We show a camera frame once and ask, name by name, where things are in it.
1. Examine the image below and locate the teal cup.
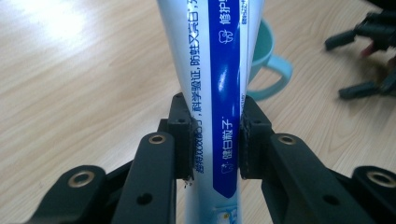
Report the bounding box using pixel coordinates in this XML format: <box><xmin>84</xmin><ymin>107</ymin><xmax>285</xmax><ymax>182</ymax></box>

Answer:
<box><xmin>247</xmin><ymin>18</ymin><xmax>294</xmax><ymax>102</ymax></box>

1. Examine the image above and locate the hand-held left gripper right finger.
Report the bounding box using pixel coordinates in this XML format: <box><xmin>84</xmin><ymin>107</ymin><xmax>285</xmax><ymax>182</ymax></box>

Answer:
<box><xmin>238</xmin><ymin>94</ymin><xmax>276</xmax><ymax>181</ymax></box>

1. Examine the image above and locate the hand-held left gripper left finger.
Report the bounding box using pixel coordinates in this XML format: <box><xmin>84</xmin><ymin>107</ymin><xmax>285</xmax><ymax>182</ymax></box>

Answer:
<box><xmin>158</xmin><ymin>91</ymin><xmax>194</xmax><ymax>182</ymax></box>

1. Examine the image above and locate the white and blue toothpaste tube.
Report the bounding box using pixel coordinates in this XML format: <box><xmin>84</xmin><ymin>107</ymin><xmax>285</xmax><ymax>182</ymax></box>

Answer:
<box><xmin>156</xmin><ymin>0</ymin><xmax>266</xmax><ymax>224</ymax></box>

